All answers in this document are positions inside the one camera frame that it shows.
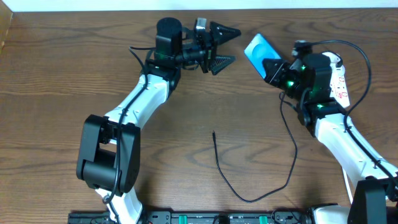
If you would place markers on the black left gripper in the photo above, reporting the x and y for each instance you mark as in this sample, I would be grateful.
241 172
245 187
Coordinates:
206 48

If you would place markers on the blue smartphone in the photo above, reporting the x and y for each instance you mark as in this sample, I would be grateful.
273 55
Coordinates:
259 49

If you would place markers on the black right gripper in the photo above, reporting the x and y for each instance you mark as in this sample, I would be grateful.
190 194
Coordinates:
278 72

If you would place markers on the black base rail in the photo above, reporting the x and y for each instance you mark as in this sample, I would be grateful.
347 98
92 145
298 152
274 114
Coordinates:
164 217

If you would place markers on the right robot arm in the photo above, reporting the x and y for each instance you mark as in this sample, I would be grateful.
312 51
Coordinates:
317 82

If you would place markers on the white power strip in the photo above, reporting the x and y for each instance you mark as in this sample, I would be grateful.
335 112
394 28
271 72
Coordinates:
339 90

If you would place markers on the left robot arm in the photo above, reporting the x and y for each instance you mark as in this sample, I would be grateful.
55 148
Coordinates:
110 146

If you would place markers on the white charger adapter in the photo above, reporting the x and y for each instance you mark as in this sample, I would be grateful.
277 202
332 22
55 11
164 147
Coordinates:
336 64

